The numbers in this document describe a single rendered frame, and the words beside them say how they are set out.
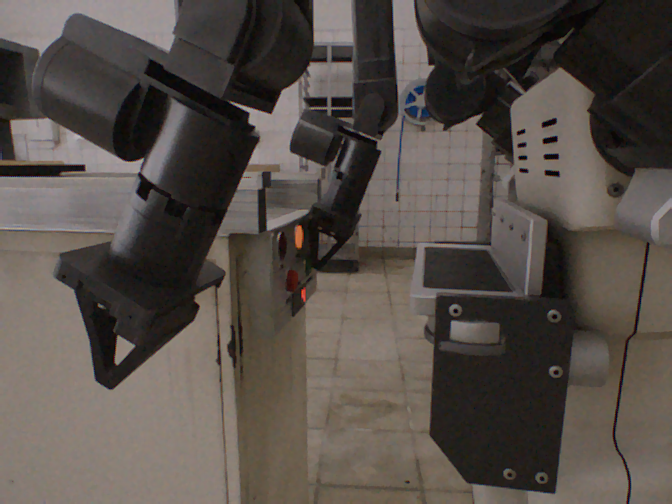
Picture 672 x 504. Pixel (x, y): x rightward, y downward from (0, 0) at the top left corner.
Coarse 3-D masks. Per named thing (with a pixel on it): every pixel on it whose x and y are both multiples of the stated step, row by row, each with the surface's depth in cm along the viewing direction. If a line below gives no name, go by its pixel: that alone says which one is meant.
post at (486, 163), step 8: (496, 72) 148; (488, 136) 152; (488, 144) 152; (488, 152) 153; (488, 160) 153; (488, 168) 154; (488, 176) 154; (480, 184) 155; (488, 184) 155; (480, 192) 156; (488, 192) 155; (480, 200) 156; (488, 200) 156; (480, 208) 157; (488, 208) 156; (480, 216) 157; (480, 224) 158; (480, 232) 158; (480, 240) 159
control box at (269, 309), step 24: (288, 216) 70; (264, 240) 56; (288, 240) 64; (264, 264) 57; (288, 264) 64; (264, 288) 58; (312, 288) 78; (264, 312) 58; (288, 312) 65; (264, 336) 59
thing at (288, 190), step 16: (0, 176) 91; (16, 176) 91; (32, 176) 90; (48, 176) 89; (64, 176) 89; (80, 176) 88; (96, 176) 87; (112, 176) 87; (128, 176) 86; (256, 176) 81; (272, 176) 81; (288, 176) 80; (304, 176) 79; (320, 176) 79; (272, 192) 81; (288, 192) 81; (304, 192) 80; (320, 192) 81; (304, 208) 81
